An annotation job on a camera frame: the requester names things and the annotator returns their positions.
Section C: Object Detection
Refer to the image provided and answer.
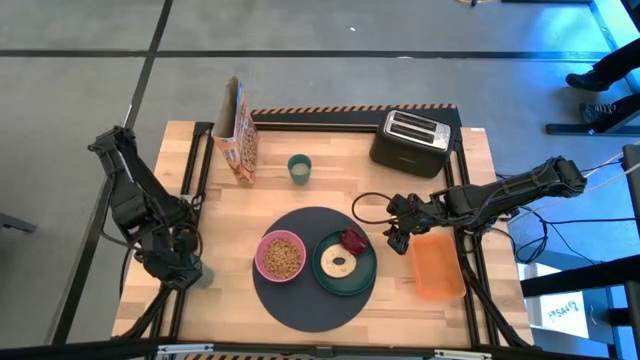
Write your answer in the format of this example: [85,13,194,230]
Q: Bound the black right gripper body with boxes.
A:
[383,192,449,256]

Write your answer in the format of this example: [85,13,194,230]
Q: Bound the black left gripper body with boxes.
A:
[141,229,204,292]

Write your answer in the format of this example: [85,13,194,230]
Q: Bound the teal faceted glass tumbler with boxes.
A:
[192,252,217,290]

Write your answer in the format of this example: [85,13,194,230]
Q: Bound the orange plastic tray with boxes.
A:
[408,233,468,301]

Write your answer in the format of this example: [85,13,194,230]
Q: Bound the pink bowl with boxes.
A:
[254,229,308,284]

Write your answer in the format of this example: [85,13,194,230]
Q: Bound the toasted bagel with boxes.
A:
[319,243,358,279]

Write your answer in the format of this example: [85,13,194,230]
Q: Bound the brown cereal pieces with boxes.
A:
[262,237,303,280]

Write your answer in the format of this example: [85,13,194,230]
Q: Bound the small green cup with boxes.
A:
[287,153,313,186]

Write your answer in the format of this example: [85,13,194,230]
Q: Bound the orange Cheerios cereal box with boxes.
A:
[210,75,260,186]

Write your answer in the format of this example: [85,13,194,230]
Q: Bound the black and silver toaster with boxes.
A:
[368,109,456,179]

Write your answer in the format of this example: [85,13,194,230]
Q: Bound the dark green plate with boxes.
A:
[311,229,378,298]

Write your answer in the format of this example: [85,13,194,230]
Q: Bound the black orange hazard tape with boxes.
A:
[183,353,314,360]

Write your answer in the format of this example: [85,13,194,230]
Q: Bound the black orange hazard striped panel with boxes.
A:
[249,103,464,134]

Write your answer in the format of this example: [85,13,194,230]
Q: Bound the round black placemat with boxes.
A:
[251,206,377,334]

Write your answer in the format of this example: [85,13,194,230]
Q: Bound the grey chair foot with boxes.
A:
[0,212,39,236]

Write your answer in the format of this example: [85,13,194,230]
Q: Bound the white labelled box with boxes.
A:
[538,291,590,340]

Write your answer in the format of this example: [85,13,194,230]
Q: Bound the black desk foot bar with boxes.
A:
[544,99,640,137]

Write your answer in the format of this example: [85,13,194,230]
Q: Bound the person's shoe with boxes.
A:
[564,69,609,93]
[579,102,621,125]

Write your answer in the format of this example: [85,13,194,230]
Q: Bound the person's leg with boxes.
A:
[597,42,640,86]
[602,93,640,132]

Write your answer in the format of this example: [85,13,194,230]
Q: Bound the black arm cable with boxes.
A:
[99,227,151,299]

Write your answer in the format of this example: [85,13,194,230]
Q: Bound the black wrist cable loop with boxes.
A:
[351,191,396,226]

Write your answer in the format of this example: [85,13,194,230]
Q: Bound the silver metal bracket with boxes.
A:
[433,349,494,360]
[156,343,215,357]

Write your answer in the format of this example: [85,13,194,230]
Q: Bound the looped black cable bundle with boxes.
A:
[514,219,551,265]

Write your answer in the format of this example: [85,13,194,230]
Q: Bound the black metal table frame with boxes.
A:
[112,119,539,360]

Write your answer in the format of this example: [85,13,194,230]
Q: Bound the black desk frame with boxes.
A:
[519,253,640,360]

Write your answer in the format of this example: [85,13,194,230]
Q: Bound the straight black floor cable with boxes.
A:
[549,216,639,226]

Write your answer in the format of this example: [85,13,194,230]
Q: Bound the grey metal post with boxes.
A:
[622,143,640,236]

